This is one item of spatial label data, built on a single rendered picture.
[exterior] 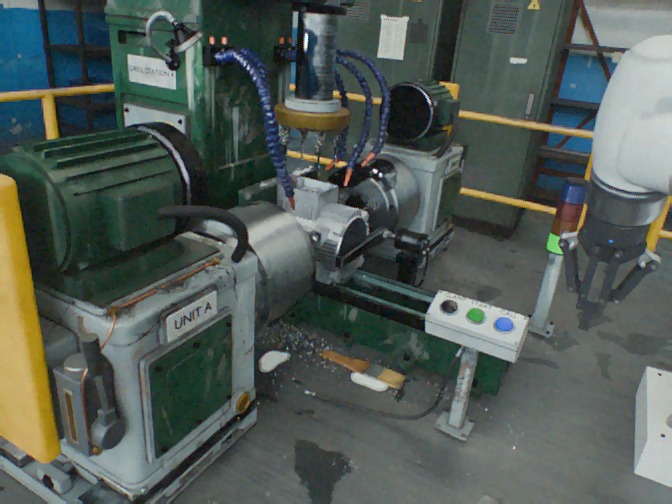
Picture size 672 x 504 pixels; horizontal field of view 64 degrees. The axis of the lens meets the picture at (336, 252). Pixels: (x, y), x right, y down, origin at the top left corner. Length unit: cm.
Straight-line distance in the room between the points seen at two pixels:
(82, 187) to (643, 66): 64
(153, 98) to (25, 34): 548
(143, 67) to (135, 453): 87
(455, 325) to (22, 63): 621
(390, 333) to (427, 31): 338
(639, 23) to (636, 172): 545
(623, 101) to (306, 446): 77
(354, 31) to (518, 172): 172
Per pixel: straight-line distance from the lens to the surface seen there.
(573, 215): 143
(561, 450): 120
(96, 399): 79
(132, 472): 90
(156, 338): 79
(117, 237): 74
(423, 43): 443
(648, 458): 120
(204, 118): 129
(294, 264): 106
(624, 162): 66
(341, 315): 133
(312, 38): 125
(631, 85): 64
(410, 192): 157
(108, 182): 76
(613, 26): 609
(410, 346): 128
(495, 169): 436
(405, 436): 111
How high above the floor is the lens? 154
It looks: 24 degrees down
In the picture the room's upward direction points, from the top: 5 degrees clockwise
